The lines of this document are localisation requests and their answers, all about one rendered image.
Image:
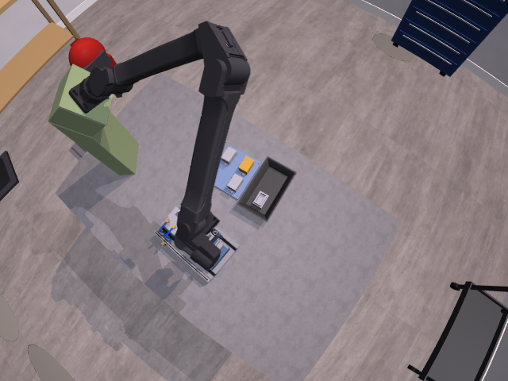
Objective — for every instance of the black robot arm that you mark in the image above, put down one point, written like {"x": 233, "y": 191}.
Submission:
{"x": 225, "y": 64}

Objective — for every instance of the orange block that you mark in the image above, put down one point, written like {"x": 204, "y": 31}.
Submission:
{"x": 246, "y": 165}

